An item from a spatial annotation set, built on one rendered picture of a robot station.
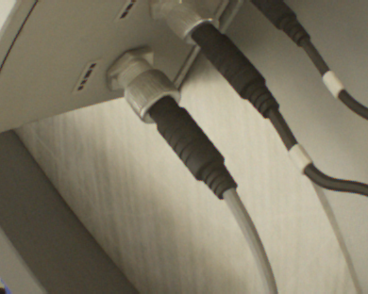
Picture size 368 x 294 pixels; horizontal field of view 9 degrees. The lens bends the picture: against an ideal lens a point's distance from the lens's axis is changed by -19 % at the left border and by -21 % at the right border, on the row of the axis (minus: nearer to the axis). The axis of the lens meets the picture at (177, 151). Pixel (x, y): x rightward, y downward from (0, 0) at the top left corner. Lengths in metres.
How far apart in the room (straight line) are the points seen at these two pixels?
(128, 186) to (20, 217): 0.05
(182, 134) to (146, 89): 0.02
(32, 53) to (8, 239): 0.13
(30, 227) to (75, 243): 0.02
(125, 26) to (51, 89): 0.03
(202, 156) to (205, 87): 0.05
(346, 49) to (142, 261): 0.15
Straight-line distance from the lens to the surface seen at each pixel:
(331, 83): 0.80
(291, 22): 0.81
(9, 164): 0.98
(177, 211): 0.92
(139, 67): 0.87
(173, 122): 0.86
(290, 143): 0.83
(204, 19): 0.85
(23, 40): 0.82
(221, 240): 0.91
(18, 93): 0.85
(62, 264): 0.94
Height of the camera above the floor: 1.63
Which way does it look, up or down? 9 degrees down
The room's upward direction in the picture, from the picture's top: 5 degrees counter-clockwise
